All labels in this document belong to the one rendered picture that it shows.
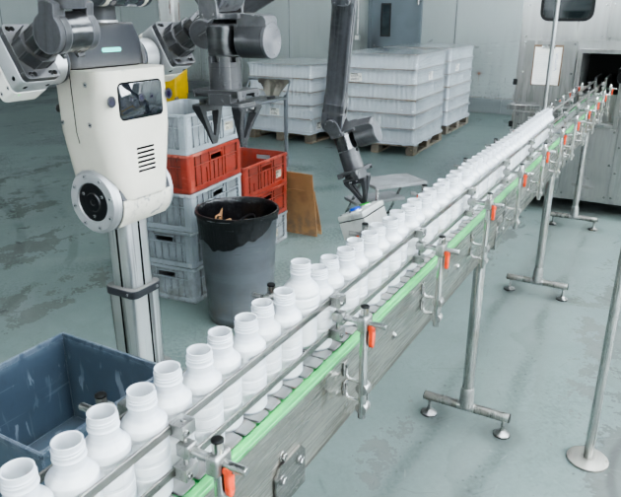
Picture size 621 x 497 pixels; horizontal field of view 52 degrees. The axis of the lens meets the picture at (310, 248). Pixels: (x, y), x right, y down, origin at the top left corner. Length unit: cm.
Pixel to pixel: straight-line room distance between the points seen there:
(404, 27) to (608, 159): 680
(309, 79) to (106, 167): 690
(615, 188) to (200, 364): 514
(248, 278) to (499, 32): 875
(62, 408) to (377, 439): 146
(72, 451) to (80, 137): 95
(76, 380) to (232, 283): 192
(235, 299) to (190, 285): 46
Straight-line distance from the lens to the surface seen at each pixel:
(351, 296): 131
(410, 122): 779
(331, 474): 252
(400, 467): 257
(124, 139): 156
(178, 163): 362
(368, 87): 793
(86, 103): 156
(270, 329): 106
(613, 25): 569
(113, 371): 145
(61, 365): 156
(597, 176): 583
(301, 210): 486
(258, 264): 336
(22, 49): 145
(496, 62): 1153
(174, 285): 388
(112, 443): 84
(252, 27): 110
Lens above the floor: 162
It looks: 20 degrees down
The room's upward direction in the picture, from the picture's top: straight up
